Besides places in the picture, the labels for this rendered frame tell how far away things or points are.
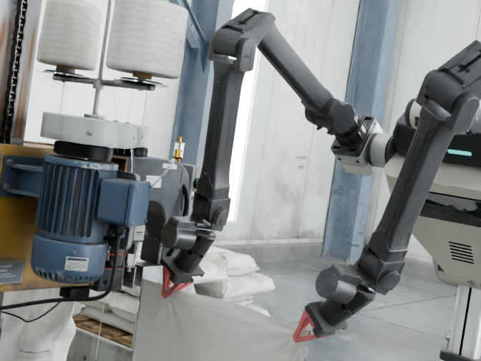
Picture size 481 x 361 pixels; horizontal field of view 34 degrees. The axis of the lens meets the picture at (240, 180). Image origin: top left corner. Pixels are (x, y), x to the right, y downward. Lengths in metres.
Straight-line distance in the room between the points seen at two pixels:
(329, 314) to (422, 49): 9.07
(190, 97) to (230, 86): 6.27
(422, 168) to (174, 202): 0.81
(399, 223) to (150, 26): 0.65
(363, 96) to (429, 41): 1.08
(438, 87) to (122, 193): 0.63
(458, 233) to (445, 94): 0.67
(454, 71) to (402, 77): 9.21
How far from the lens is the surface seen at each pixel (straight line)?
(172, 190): 2.05
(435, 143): 1.44
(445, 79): 1.42
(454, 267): 2.10
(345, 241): 10.57
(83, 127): 1.57
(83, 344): 2.62
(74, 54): 1.89
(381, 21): 10.64
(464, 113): 1.39
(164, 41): 1.70
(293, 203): 9.84
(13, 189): 1.71
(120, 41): 1.71
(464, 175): 1.94
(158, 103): 7.77
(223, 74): 1.71
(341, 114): 1.95
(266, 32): 1.74
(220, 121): 1.73
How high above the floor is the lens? 1.42
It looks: 3 degrees down
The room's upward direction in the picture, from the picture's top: 8 degrees clockwise
